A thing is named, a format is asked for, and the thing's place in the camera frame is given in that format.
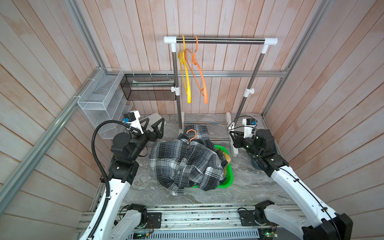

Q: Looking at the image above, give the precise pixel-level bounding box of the metal clothes rack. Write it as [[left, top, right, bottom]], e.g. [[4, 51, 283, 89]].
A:
[[162, 35, 279, 158]]

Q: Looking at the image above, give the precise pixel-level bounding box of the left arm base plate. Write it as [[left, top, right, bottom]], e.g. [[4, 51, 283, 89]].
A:
[[136, 212, 162, 230]]

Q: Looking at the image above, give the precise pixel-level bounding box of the white wire shelf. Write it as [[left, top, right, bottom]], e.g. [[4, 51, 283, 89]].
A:
[[78, 68, 132, 128]]

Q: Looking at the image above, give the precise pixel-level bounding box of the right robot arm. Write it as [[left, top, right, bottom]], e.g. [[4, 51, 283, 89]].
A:
[[229, 129, 353, 240]]

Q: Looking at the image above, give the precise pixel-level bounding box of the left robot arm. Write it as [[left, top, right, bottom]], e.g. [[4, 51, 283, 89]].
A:
[[81, 118, 165, 240]]

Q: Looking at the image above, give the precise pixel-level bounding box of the yellow plastic hanger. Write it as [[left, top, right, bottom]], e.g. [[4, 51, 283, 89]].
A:
[[178, 36, 192, 104]]

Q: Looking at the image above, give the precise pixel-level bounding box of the yellow plaid shirt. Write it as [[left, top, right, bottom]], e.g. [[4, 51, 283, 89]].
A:
[[220, 150, 231, 176]]

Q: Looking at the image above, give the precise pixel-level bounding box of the orange hanger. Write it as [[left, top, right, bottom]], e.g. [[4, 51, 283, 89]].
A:
[[185, 128, 198, 151], [183, 35, 209, 105]]

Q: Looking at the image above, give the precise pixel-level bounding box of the green plastic basket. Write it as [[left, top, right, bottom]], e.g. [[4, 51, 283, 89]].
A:
[[189, 145, 233, 191]]

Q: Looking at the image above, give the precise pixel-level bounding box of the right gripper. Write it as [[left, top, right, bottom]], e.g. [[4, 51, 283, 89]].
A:
[[230, 130, 263, 161]]

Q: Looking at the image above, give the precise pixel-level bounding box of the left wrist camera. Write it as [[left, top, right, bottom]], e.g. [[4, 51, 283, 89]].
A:
[[123, 110, 144, 134]]

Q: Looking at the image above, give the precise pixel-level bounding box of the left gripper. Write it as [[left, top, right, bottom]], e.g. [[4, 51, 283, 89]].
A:
[[129, 116, 165, 161]]

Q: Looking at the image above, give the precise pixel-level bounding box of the black mesh shelf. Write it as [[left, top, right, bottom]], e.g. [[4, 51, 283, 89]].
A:
[[120, 74, 176, 101]]

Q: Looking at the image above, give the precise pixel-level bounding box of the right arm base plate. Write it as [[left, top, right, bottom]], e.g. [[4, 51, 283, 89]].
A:
[[237, 208, 277, 227]]

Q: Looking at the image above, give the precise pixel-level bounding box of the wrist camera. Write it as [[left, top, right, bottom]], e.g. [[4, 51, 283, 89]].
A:
[[123, 110, 144, 134], [242, 118, 258, 138]]

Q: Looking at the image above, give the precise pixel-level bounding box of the grey plaid shirt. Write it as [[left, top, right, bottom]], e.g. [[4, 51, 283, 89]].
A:
[[149, 125, 214, 196]]

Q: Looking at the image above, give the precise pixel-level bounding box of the dark teal tray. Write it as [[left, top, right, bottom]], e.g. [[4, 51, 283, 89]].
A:
[[249, 131, 283, 171]]

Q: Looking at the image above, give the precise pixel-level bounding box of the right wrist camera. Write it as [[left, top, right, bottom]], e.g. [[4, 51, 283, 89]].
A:
[[242, 118, 258, 138]]

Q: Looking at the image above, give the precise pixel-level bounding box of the aluminium front rail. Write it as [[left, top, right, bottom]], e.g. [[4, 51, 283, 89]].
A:
[[74, 203, 310, 233]]

